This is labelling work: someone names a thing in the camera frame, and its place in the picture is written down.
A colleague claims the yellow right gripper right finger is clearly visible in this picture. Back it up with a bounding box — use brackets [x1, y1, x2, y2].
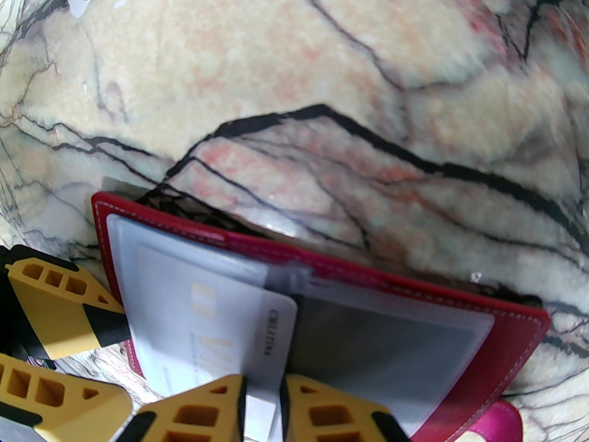
[281, 374, 413, 442]

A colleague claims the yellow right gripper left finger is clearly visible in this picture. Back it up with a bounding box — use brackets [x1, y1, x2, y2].
[117, 374, 248, 442]

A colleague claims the silver white credit card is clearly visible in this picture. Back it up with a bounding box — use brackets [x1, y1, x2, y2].
[137, 242, 299, 442]

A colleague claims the red leather card holder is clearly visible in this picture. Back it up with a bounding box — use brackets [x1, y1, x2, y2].
[91, 192, 552, 442]

